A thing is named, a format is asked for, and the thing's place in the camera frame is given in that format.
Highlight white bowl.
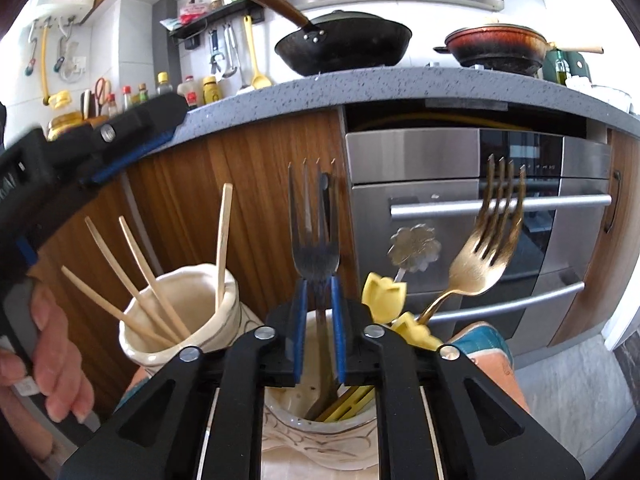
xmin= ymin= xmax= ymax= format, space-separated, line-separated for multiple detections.
xmin=590 ymin=85 xmax=632 ymax=112

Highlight hanging metal peeler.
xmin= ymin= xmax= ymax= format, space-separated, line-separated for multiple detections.
xmin=209 ymin=22 xmax=238 ymax=78

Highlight stainless steel oven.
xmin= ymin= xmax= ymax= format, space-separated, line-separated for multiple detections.
xmin=345 ymin=127 xmax=613 ymax=356

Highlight silver fork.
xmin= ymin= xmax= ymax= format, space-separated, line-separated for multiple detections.
xmin=288 ymin=157 xmax=342 ymax=421

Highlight wooden cabinet front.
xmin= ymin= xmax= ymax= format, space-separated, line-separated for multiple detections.
xmin=27 ymin=107 xmax=361 ymax=411

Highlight red-handled scissors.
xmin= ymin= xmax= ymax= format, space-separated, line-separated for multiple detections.
xmin=95 ymin=77 xmax=113 ymax=116

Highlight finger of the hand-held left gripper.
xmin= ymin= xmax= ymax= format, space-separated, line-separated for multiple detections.
xmin=87 ymin=92 xmax=190 ymax=183

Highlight red-brown frying pan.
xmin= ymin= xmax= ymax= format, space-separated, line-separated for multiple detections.
xmin=434 ymin=24 xmax=603 ymax=77

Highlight wooden cabinet door with handle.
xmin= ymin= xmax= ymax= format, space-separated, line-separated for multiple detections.
xmin=550 ymin=127 xmax=640 ymax=346

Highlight yellow oil bottle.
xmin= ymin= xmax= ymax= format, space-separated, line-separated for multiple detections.
xmin=47 ymin=91 xmax=83 ymax=141

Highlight black wall shelf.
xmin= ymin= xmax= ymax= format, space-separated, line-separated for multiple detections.
xmin=167 ymin=0 xmax=266 ymax=41

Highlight row of sauce bottles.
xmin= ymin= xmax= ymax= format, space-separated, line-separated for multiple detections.
xmin=105 ymin=72 xmax=223 ymax=116

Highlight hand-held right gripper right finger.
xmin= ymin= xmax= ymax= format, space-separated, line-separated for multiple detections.
xmin=330 ymin=277 xmax=586 ymax=480

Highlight white water heater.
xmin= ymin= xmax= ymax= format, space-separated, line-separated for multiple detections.
xmin=37 ymin=0 xmax=98 ymax=23

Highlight black wok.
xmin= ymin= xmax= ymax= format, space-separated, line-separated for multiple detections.
xmin=235 ymin=0 xmax=413 ymax=77

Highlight olive oil bottle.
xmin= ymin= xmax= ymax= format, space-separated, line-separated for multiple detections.
xmin=555 ymin=42 xmax=571 ymax=86

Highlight person's left hand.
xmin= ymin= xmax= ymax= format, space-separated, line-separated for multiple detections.
xmin=0 ymin=284 xmax=96 ymax=463

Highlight green kitchen appliance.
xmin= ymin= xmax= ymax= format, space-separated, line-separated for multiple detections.
xmin=545 ymin=49 xmax=592 ymax=83

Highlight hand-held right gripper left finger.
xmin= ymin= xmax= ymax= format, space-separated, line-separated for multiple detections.
xmin=60 ymin=279 xmax=308 ymax=480

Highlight flower-shaped metal spoon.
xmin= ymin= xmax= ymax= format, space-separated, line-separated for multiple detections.
xmin=387 ymin=222 xmax=443 ymax=286

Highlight cream floral ceramic utensil holder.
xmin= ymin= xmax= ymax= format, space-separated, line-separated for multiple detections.
xmin=117 ymin=262 xmax=381 ymax=466

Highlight horse-printed quilted cloth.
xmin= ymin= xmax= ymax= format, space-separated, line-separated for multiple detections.
xmin=117 ymin=322 xmax=531 ymax=480

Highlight gold fork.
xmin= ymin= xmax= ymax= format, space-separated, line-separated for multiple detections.
xmin=415 ymin=155 xmax=527 ymax=326

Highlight grey speckled countertop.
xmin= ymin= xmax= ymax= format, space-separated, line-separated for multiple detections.
xmin=45 ymin=65 xmax=640 ymax=148

